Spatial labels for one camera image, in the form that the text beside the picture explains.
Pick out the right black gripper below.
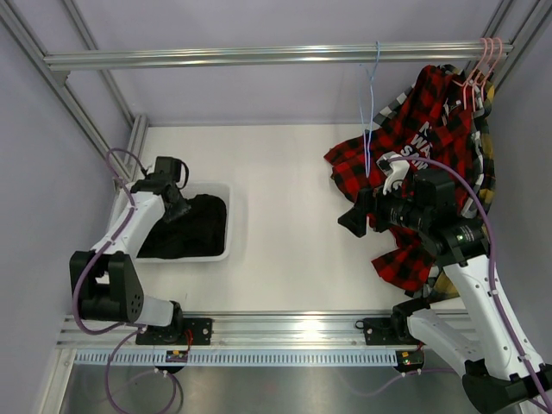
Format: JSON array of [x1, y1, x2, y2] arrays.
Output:
[[338, 175, 430, 237]]

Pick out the black polo shirt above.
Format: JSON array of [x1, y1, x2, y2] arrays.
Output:
[[138, 194, 227, 260]]

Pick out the white plastic basket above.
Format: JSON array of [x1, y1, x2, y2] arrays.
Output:
[[106, 180, 236, 264]]

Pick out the red black plaid shirt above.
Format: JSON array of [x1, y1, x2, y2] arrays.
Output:
[[324, 65, 481, 294]]

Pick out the light blue wire hanger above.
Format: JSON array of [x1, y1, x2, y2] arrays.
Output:
[[357, 39, 383, 179]]

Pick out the pink wire hanger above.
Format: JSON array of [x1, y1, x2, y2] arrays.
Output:
[[454, 37, 489, 110], [467, 37, 494, 103], [472, 37, 505, 110]]

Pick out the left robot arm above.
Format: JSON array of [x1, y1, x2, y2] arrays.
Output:
[[69, 156, 191, 344]]

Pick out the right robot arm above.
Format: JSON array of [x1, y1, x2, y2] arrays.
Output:
[[337, 169, 551, 413]]

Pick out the grey white plaid shirt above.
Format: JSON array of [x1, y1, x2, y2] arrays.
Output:
[[365, 84, 415, 133]]

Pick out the yellow plaid shirt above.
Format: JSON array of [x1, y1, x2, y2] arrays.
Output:
[[428, 81, 496, 303]]

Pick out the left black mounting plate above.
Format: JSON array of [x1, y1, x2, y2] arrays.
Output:
[[135, 317, 213, 346]]

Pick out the black mounting plate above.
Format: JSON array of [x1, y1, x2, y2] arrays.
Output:
[[354, 317, 420, 346], [135, 317, 213, 346]]

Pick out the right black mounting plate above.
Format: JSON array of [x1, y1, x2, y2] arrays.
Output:
[[354, 317, 420, 346]]

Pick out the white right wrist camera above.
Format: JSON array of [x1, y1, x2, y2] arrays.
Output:
[[376, 152, 410, 195]]

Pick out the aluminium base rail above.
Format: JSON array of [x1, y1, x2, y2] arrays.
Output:
[[55, 310, 480, 349]]

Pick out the white slotted cable duct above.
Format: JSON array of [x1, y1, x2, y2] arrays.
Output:
[[74, 349, 398, 367]]

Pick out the aluminium hanging rail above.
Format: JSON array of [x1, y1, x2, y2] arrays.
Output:
[[43, 39, 513, 72]]

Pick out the right aluminium frame post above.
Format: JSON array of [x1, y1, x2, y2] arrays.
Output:
[[481, 0, 551, 91]]

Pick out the aluminium frame post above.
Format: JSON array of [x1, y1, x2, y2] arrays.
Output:
[[481, 0, 551, 91], [1, 1, 149, 181]]

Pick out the left aluminium frame post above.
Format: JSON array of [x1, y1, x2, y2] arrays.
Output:
[[1, 1, 149, 181]]

